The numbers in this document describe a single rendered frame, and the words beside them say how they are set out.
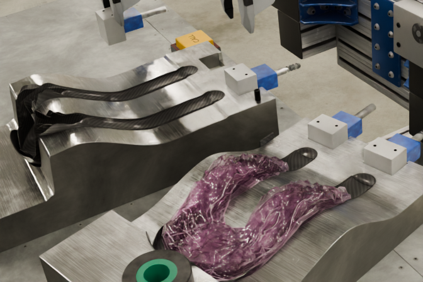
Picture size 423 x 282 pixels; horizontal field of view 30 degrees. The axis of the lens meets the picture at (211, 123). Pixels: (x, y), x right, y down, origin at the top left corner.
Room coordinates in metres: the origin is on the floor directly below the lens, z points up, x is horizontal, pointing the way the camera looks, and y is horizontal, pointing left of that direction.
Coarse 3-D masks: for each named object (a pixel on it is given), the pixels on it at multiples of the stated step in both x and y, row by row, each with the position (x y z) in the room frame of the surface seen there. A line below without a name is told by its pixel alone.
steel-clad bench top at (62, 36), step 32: (64, 0) 1.86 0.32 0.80; (96, 0) 1.83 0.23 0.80; (160, 0) 1.77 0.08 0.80; (0, 32) 1.72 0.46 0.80; (32, 32) 1.70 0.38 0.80; (64, 32) 1.67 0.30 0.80; (96, 32) 1.64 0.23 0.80; (128, 32) 1.62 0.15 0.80; (160, 32) 1.59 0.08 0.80; (192, 32) 1.57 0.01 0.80; (0, 64) 1.55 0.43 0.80; (32, 64) 1.53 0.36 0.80; (64, 64) 1.51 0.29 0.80; (96, 64) 1.48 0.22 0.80; (128, 64) 1.46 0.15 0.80; (0, 96) 1.41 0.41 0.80; (160, 192) 1.01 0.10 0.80; (0, 256) 0.91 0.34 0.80; (32, 256) 0.90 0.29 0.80; (416, 256) 0.78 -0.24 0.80
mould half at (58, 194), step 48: (192, 48) 1.31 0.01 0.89; (144, 96) 1.17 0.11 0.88; (192, 96) 1.14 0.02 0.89; (240, 96) 1.11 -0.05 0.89; (0, 144) 1.13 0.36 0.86; (48, 144) 0.99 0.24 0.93; (96, 144) 0.98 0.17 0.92; (144, 144) 1.01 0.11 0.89; (192, 144) 1.04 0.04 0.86; (240, 144) 1.07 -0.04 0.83; (0, 192) 0.99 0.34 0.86; (48, 192) 0.96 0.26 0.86; (96, 192) 0.98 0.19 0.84; (144, 192) 1.00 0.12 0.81; (0, 240) 0.92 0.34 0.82
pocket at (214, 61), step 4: (220, 52) 1.28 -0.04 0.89; (208, 56) 1.27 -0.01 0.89; (212, 56) 1.28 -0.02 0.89; (216, 56) 1.28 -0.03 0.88; (220, 56) 1.28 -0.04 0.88; (200, 60) 1.27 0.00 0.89; (204, 60) 1.27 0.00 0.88; (208, 60) 1.27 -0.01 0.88; (212, 60) 1.27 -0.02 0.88; (216, 60) 1.28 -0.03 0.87; (220, 60) 1.27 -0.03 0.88; (208, 64) 1.27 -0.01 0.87; (212, 64) 1.27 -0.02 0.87; (216, 64) 1.28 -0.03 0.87; (220, 64) 1.27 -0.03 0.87; (224, 64) 1.26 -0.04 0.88; (208, 68) 1.27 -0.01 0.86; (212, 68) 1.27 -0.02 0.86; (216, 68) 1.27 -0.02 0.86
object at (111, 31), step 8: (104, 8) 1.40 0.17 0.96; (160, 8) 1.41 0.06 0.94; (96, 16) 1.39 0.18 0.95; (104, 16) 1.36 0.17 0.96; (112, 16) 1.35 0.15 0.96; (128, 16) 1.37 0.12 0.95; (136, 16) 1.37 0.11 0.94; (144, 16) 1.39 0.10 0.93; (104, 24) 1.35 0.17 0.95; (112, 24) 1.35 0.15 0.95; (128, 24) 1.36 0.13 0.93; (136, 24) 1.37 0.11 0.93; (104, 32) 1.35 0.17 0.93; (112, 32) 1.35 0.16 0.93; (120, 32) 1.35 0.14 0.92; (104, 40) 1.37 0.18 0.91; (112, 40) 1.35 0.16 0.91; (120, 40) 1.35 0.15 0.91
